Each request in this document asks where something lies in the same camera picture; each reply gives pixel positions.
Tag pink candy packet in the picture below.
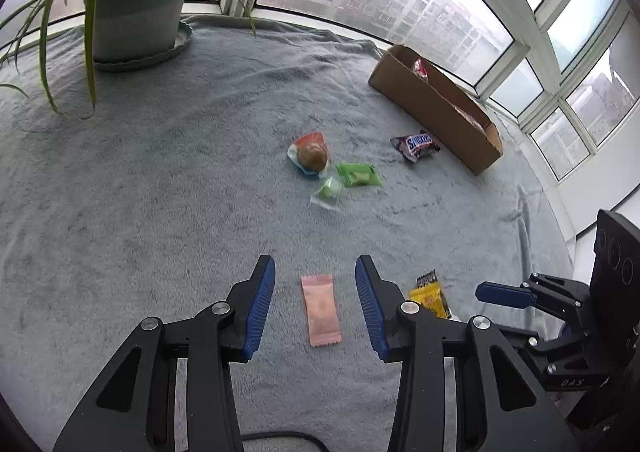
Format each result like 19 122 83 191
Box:
301 273 342 348

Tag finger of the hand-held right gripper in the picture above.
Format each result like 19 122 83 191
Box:
475 272 593 328
495 325 626 390

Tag yellow snack packet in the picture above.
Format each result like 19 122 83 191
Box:
409 269 453 322

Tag grey-green pot saucer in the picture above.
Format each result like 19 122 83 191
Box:
92 20 195 73

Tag black cable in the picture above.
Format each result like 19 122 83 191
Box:
240 431 331 452

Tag grey fleece blanket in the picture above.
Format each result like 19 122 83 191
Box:
0 15 576 452

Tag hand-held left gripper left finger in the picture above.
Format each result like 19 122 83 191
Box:
52 255 277 452

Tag brown cardboard box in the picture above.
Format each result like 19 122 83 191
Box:
369 44 503 176

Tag round pastry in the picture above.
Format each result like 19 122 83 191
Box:
287 132 332 179

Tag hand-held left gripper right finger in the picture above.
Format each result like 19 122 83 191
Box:
354 255 581 452

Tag brown chocolate bar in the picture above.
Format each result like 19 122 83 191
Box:
390 131 441 164

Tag clear green candy packet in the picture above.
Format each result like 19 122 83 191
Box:
310 176 345 210

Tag grey-green flower pot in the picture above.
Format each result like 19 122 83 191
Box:
77 0 201 64

